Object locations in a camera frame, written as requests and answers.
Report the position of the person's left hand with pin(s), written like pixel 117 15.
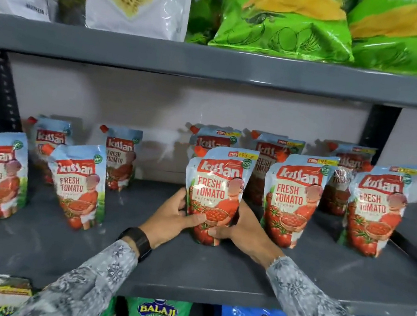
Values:
pixel 165 220

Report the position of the person's right hand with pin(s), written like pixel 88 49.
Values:
pixel 248 237

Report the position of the person's right thumb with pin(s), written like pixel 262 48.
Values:
pixel 221 233

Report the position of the person's left thumb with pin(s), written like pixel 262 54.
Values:
pixel 191 220

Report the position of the red sauce refill pouch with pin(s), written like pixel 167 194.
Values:
pixel 218 181

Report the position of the person's left forearm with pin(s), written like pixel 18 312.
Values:
pixel 85 287

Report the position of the black wrist watch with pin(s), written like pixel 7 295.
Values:
pixel 137 240

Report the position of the grey metal shelf board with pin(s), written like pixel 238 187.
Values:
pixel 209 61
pixel 57 241

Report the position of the dark green snack packet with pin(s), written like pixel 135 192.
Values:
pixel 204 6

